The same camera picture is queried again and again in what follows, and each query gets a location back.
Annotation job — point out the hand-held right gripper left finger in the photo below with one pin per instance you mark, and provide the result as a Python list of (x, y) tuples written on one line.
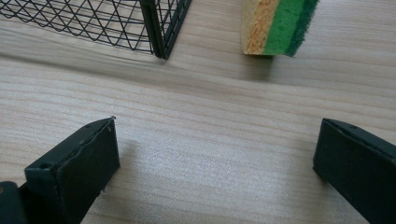
[(77, 169)]

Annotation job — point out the yellow and green sponge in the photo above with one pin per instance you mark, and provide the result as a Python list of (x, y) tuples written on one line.
[(277, 26)]

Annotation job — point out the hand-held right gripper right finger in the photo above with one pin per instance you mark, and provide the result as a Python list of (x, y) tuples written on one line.
[(358, 168)]

